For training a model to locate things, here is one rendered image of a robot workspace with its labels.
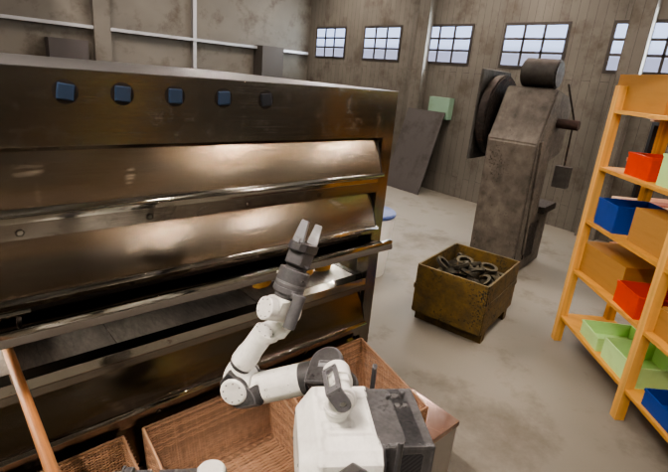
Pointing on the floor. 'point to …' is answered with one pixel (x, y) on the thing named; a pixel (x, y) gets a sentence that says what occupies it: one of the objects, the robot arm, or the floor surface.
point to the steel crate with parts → (464, 289)
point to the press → (518, 155)
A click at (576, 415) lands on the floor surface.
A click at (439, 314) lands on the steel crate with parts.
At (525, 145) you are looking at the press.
